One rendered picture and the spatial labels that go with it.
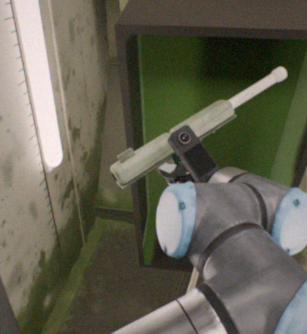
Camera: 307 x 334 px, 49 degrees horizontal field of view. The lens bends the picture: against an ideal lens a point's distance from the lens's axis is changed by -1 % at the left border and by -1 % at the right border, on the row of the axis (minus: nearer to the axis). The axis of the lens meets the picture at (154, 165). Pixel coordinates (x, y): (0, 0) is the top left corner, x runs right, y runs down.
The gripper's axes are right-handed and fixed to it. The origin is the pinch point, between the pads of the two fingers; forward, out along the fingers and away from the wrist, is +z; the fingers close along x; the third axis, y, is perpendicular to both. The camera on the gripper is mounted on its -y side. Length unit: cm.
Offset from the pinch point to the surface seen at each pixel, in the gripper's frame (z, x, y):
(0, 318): 69, -72, 52
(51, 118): 92, -9, -5
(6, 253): 75, -55, 31
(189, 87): 54, 41, 5
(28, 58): 85, -5, -31
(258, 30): 3.6, 37.4, -13.7
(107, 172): 173, 13, 64
